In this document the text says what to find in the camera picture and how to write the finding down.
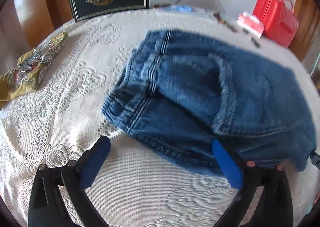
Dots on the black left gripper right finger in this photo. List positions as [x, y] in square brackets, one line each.
[275, 203]

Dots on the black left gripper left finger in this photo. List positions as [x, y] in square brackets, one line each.
[46, 207]

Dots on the blue denim jeans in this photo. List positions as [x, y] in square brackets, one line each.
[180, 91]

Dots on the white lace tablecloth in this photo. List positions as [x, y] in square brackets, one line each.
[135, 186]

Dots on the yellow embroidered cloth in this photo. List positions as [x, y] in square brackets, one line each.
[30, 69]

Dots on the black marker pen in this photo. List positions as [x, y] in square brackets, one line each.
[252, 39]

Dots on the red tissue pack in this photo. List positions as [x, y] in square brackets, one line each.
[251, 24]

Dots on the brown hair clip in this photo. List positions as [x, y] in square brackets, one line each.
[224, 22]

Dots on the red plastic handbag case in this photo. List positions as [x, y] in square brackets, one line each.
[280, 23]

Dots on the blue printed plastic packet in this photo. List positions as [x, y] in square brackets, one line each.
[184, 9]

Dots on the wooden door frame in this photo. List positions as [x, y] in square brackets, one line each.
[305, 44]

